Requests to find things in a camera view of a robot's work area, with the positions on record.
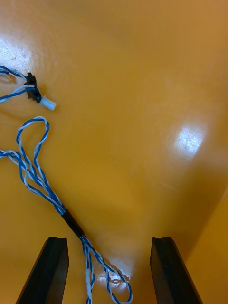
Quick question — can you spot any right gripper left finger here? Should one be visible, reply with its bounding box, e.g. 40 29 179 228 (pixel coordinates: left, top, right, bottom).
15 237 69 304

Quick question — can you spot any yellow-orange plastic bin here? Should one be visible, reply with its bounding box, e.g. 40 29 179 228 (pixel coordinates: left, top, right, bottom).
0 0 228 304

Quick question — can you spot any blue-white twisted wire harness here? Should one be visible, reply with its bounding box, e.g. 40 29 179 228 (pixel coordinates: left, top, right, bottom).
0 66 133 304

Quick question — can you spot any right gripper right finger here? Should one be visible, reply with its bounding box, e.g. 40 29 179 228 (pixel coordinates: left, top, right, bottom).
150 237 203 304

